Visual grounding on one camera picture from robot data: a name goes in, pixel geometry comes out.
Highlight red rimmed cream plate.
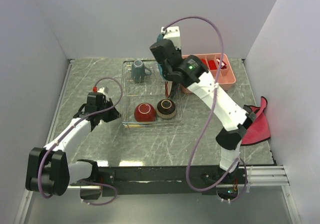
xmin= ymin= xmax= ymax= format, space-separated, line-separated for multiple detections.
xmin=165 ymin=81 xmax=175 ymax=98

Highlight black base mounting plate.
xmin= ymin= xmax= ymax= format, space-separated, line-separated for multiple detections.
xmin=71 ymin=165 xmax=245 ymax=200

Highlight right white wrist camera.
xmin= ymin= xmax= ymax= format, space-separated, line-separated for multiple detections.
xmin=158 ymin=26 xmax=181 ymax=51

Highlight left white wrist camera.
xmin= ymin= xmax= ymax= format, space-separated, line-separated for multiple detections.
xmin=92 ymin=86 xmax=110 ymax=101

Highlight black floral square plate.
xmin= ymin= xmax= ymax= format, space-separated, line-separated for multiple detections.
xmin=171 ymin=83 xmax=180 ymax=97

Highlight pink cloth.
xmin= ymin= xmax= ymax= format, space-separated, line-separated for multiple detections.
xmin=241 ymin=96 xmax=271 ymax=146

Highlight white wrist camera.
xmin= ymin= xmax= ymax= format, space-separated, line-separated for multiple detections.
xmin=92 ymin=86 xmax=110 ymax=101
xmin=158 ymin=26 xmax=181 ymax=51

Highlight teal scalloped plate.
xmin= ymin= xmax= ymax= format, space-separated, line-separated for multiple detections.
xmin=156 ymin=33 xmax=165 ymax=80

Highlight cream bowl brown stripes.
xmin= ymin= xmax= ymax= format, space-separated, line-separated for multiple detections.
xmin=134 ymin=103 xmax=156 ymax=122

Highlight wire dish rack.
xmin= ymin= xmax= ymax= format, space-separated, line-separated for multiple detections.
xmin=119 ymin=59 xmax=183 ymax=129

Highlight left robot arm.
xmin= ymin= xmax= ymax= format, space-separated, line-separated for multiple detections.
xmin=25 ymin=90 xmax=121 ymax=198

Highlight red white item in tray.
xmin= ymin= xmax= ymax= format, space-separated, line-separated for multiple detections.
xmin=216 ymin=58 xmax=227 ymax=69

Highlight purple cable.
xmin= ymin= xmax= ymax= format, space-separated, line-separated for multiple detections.
xmin=161 ymin=16 xmax=248 ymax=202
xmin=39 ymin=78 xmax=124 ymax=207

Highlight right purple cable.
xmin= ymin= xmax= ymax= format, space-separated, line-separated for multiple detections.
xmin=161 ymin=16 xmax=248 ymax=202

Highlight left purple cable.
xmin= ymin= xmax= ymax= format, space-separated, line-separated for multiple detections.
xmin=39 ymin=78 xmax=124 ymax=207

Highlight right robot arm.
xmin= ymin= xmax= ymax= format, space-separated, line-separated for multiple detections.
xmin=150 ymin=39 xmax=256 ymax=183

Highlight dark brown patterned bowl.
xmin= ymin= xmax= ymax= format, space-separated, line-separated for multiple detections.
xmin=156 ymin=99 xmax=177 ymax=120

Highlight aluminium rail frame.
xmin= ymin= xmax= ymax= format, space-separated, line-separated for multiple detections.
xmin=14 ymin=166 xmax=301 ymax=224

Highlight green mug cream inside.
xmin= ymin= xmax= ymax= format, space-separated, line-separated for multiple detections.
xmin=131 ymin=59 xmax=152 ymax=83

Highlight pink compartment tray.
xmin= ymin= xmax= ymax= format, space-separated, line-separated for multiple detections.
xmin=195 ymin=53 xmax=236 ymax=91

